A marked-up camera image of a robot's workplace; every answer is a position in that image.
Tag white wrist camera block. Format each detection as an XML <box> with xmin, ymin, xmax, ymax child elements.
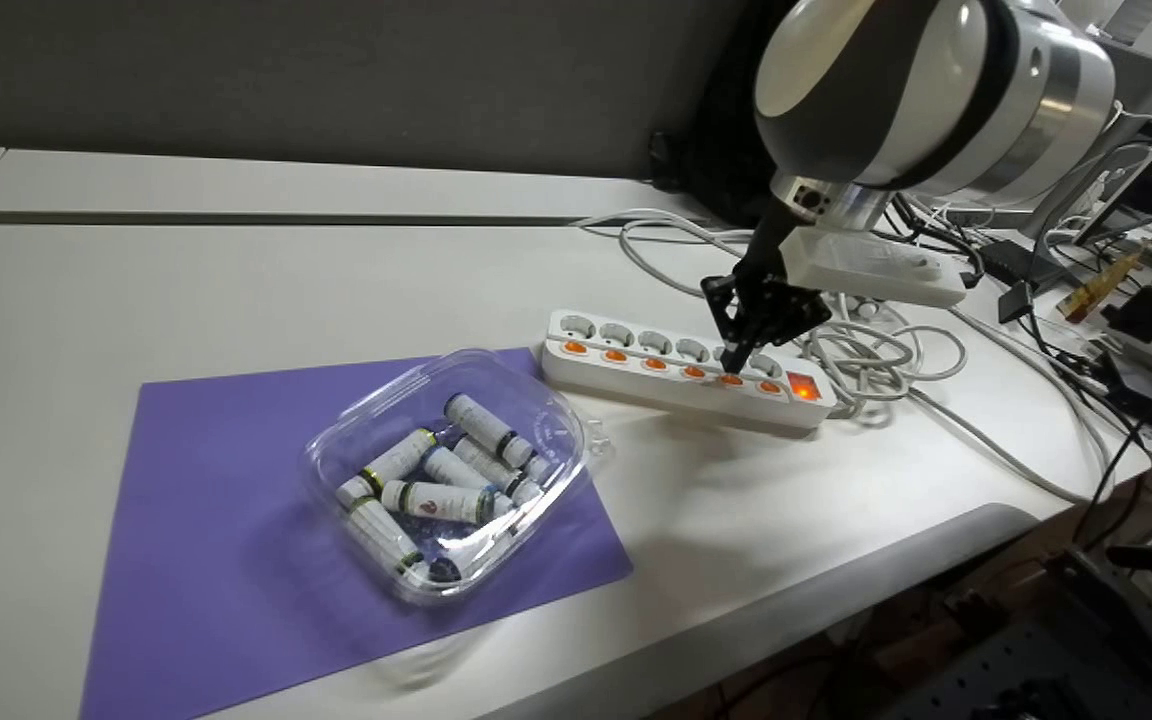
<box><xmin>780</xmin><ymin>221</ymin><xmax>977</xmax><ymax>310</ymax></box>

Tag white tube with black band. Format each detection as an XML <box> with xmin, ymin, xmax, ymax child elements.
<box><xmin>414</xmin><ymin>446</ymin><xmax>517</xmax><ymax>518</ymax></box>
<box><xmin>451</xmin><ymin>435</ymin><xmax>553</xmax><ymax>503</ymax></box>
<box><xmin>341</xmin><ymin>503</ymin><xmax>431</xmax><ymax>588</ymax></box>
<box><xmin>445</xmin><ymin>392</ymin><xmax>537</xmax><ymax>472</ymax></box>
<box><xmin>334</xmin><ymin>423</ymin><xmax>441</xmax><ymax>512</ymax></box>
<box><xmin>375</xmin><ymin>477</ymin><xmax>517</xmax><ymax>530</ymax></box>

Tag yellow wooden stick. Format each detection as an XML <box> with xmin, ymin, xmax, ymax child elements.
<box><xmin>1057</xmin><ymin>253</ymin><xmax>1146</xmax><ymax>325</ymax></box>

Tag purple rectangular mat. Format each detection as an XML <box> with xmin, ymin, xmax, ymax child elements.
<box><xmin>74</xmin><ymin>344</ymin><xmax>639</xmax><ymax>720</ymax></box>

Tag black bag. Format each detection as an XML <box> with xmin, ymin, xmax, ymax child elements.
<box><xmin>647</xmin><ymin>0</ymin><xmax>792</xmax><ymax>232</ymax></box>

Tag white tangled power cable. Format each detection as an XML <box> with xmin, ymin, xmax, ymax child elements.
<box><xmin>579</xmin><ymin>209</ymin><xmax>1120</xmax><ymax>508</ymax></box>

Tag black cable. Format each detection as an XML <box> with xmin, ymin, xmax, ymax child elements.
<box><xmin>890</xmin><ymin>192</ymin><xmax>1152</xmax><ymax>518</ymax></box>

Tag black flat device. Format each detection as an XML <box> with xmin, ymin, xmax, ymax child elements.
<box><xmin>967</xmin><ymin>238</ymin><xmax>1076</xmax><ymax>292</ymax></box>

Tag white flat box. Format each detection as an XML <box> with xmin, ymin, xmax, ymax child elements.
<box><xmin>961</xmin><ymin>179</ymin><xmax>1076</xmax><ymax>228</ymax></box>

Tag clear plastic clamshell container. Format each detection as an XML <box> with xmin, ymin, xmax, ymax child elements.
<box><xmin>304</xmin><ymin>349</ymin><xmax>610</xmax><ymax>613</ymax></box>

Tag grey monitor stand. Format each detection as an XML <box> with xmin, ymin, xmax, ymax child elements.
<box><xmin>1041</xmin><ymin>46</ymin><xmax>1152</xmax><ymax>247</ymax></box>

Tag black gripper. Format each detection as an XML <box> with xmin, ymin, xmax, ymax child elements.
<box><xmin>694</xmin><ymin>197</ymin><xmax>836</xmax><ymax>379</ymax></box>

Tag white power strip orange switches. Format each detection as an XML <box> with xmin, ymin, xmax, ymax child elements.
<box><xmin>530</xmin><ymin>310</ymin><xmax>841</xmax><ymax>435</ymax></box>

